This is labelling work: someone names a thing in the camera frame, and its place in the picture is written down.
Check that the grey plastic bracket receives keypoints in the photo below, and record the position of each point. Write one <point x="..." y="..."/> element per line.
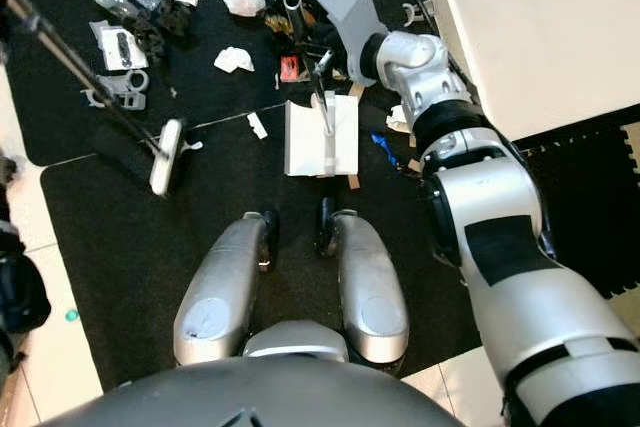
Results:
<point x="130" y="80"/>

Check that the silver robot leg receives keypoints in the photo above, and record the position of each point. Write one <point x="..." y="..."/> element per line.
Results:
<point x="370" y="297"/>
<point x="225" y="297"/>

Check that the brown crumpled wrapper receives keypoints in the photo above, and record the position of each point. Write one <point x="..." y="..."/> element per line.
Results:
<point x="280" y="19"/>

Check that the white packet with black print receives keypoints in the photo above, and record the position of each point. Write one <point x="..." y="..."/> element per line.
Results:
<point x="115" y="47"/>

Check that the black tangled bundle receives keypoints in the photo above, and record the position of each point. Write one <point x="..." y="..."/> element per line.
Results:
<point x="175" y="17"/>

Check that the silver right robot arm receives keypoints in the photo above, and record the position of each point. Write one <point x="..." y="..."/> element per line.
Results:
<point x="490" y="207"/>

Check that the white plastic clip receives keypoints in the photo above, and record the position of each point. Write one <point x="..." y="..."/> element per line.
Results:
<point x="415" y="15"/>

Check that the pink red card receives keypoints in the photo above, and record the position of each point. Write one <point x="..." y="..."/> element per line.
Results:
<point x="289" y="69"/>

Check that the grey robot torso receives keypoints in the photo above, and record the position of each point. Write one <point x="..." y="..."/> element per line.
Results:
<point x="260" y="397"/>

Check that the blue plastic scrap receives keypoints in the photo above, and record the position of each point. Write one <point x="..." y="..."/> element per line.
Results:
<point x="380" y="142"/>

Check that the small crumpled white tissue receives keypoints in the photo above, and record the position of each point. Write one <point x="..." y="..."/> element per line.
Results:
<point x="235" y="60"/>

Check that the silver right robot leg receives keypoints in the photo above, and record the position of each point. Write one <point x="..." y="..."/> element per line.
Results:
<point x="370" y="297"/>

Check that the brown cardboard strip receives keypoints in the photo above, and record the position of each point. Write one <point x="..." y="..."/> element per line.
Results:
<point x="413" y="167"/>

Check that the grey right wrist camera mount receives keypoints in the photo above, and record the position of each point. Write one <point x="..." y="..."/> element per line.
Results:
<point x="345" y="2"/>

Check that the silver left robot leg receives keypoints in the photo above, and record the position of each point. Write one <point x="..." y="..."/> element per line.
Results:
<point x="225" y="297"/>

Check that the small white plastic piece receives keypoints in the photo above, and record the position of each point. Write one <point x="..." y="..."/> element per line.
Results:
<point x="257" y="125"/>

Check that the black shoe insole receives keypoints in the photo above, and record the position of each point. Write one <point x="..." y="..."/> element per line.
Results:
<point x="115" y="147"/>

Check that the teal bottle cap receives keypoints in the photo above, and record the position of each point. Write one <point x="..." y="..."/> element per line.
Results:
<point x="71" y="315"/>

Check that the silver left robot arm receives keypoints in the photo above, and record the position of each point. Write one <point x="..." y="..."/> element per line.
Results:
<point x="20" y="297"/>

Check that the white printed carton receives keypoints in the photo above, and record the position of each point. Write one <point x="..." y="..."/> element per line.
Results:
<point x="400" y="119"/>

